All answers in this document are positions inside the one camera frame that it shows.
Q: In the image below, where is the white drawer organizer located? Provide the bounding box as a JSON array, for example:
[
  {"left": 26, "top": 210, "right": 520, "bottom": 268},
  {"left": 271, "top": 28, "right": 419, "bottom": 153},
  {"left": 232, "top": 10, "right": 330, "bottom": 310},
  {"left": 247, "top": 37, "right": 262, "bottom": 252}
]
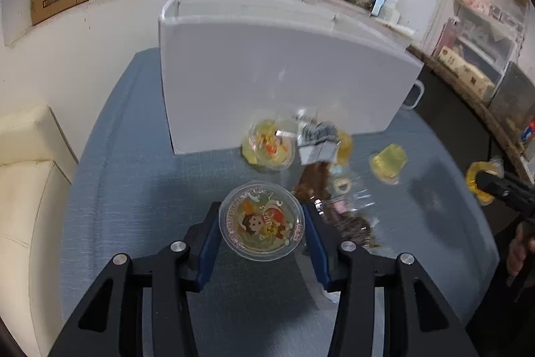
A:
[{"left": 489, "top": 1, "right": 527, "bottom": 32}]

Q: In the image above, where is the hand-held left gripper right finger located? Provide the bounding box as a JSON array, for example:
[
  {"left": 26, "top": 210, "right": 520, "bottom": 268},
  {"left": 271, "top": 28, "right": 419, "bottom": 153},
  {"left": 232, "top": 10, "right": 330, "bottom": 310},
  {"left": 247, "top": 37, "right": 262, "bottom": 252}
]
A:
[{"left": 303, "top": 201, "right": 477, "bottom": 357}]

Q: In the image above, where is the white bottle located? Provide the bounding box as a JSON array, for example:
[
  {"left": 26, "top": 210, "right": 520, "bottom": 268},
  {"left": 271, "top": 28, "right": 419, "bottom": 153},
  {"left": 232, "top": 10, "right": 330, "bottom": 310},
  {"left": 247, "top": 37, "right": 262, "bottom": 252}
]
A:
[{"left": 380, "top": 0, "right": 400, "bottom": 23}]

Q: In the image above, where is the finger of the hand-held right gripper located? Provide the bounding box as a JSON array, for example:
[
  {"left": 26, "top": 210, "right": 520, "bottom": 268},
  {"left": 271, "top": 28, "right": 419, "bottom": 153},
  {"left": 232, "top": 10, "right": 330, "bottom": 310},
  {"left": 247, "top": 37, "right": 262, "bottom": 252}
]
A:
[{"left": 476, "top": 171, "right": 535, "bottom": 224}]

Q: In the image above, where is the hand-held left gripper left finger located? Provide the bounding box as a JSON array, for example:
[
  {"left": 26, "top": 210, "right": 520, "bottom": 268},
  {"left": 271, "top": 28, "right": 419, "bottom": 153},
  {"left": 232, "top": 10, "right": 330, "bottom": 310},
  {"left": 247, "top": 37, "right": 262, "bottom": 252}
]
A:
[{"left": 48, "top": 201, "right": 222, "bottom": 357}]

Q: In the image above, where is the grey translucent container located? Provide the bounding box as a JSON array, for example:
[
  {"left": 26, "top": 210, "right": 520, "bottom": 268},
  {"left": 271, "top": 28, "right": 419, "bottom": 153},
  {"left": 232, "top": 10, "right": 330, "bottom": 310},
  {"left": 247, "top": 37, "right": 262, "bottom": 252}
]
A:
[{"left": 489, "top": 62, "right": 535, "bottom": 132}]

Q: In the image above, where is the cartoon lid jelly cup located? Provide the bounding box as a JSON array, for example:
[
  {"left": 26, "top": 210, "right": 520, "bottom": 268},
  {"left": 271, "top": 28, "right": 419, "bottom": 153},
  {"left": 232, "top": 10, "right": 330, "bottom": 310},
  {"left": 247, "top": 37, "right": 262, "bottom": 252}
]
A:
[
  {"left": 242, "top": 116, "right": 297, "bottom": 174},
  {"left": 218, "top": 180, "right": 306, "bottom": 261}
]

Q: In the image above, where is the beige patterned box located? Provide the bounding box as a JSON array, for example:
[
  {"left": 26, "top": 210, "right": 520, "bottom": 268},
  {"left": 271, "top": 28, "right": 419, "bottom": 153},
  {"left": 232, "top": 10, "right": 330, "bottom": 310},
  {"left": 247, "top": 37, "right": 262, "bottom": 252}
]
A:
[{"left": 437, "top": 46, "right": 496, "bottom": 100}]

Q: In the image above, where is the clear plastic storage box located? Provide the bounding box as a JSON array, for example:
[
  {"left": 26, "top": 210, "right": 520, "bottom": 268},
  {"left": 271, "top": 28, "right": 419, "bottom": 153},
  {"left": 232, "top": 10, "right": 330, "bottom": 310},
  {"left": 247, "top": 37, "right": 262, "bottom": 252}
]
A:
[{"left": 443, "top": 18, "right": 523, "bottom": 90}]

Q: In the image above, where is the person's right hand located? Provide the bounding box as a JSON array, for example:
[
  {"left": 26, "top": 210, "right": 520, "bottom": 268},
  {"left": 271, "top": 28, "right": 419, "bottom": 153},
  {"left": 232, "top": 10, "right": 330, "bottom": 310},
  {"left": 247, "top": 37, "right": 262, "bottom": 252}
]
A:
[{"left": 506, "top": 221, "right": 535, "bottom": 286}]

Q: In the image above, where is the wooden side counter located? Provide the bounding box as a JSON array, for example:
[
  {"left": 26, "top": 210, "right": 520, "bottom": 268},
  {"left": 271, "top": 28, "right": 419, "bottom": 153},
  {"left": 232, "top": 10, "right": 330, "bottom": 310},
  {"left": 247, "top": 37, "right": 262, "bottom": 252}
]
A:
[{"left": 407, "top": 43, "right": 535, "bottom": 184}]

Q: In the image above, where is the white box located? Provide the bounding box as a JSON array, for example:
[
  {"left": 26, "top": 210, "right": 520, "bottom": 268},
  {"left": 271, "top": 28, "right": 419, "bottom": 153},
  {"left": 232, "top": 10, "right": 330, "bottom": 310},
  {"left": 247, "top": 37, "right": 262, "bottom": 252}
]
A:
[{"left": 158, "top": 0, "right": 425, "bottom": 155}]

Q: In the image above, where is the brown snack packet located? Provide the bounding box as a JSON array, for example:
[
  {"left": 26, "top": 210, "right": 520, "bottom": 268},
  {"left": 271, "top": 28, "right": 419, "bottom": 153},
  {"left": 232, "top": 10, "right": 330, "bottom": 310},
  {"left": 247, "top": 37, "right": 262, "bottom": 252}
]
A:
[{"left": 295, "top": 160, "right": 377, "bottom": 253}]

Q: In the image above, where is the blue grey tablecloth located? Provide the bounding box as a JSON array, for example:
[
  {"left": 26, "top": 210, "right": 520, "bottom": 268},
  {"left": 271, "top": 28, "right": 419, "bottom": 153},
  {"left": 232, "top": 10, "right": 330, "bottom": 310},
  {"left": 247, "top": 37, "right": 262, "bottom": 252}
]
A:
[{"left": 61, "top": 48, "right": 500, "bottom": 357}]

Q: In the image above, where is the silver black wrapper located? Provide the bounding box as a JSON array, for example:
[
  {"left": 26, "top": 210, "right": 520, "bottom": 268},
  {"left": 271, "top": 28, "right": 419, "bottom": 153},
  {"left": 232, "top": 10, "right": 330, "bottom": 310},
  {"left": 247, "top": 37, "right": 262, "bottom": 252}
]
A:
[{"left": 298, "top": 122, "right": 339, "bottom": 165}]

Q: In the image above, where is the cream sofa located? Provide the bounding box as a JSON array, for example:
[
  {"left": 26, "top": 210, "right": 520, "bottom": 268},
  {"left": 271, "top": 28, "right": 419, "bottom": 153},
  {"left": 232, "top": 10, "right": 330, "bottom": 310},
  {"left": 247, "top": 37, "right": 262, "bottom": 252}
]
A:
[{"left": 0, "top": 105, "right": 80, "bottom": 357}]

